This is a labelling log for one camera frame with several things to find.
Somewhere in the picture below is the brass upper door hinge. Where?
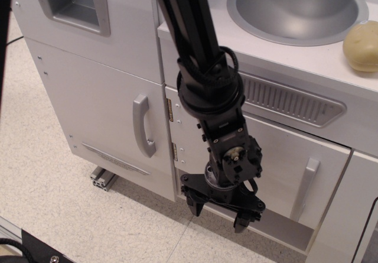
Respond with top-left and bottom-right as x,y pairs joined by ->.
167,98 -> 174,122

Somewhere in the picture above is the grey recessed dispenser panel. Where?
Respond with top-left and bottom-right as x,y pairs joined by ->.
38,0 -> 110,37

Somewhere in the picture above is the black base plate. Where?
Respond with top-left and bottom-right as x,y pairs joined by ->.
0,229 -> 74,263

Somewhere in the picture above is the aluminium extrusion rail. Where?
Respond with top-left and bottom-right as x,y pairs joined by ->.
90,166 -> 118,191

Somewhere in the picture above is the silver sink bowl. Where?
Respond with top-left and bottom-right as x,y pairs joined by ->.
227,0 -> 369,47

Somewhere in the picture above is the white toy kitchen cabinet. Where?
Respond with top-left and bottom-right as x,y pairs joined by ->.
157,0 -> 378,263

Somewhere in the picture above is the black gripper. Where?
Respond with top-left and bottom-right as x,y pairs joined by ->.
180,174 -> 265,233

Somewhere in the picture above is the grey vent grille panel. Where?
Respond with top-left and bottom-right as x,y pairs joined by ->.
241,73 -> 347,128

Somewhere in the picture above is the brass lower door hinge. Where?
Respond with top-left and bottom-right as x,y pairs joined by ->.
172,142 -> 178,161

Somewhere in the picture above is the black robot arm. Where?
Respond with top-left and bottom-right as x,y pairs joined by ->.
1,0 -> 265,233

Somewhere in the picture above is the brass door hinge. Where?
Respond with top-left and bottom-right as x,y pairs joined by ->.
167,98 -> 174,122
172,142 -> 178,161

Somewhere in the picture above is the grey fridge door handle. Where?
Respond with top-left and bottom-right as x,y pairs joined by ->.
132,94 -> 156,158

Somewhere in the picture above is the white cabinet door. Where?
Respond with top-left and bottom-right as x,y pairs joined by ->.
306,151 -> 377,262
165,87 -> 351,229

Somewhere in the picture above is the grey cabinet door handle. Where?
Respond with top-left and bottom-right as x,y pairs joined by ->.
290,158 -> 320,222

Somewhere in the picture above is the beige toy potato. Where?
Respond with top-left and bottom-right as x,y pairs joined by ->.
343,21 -> 377,73

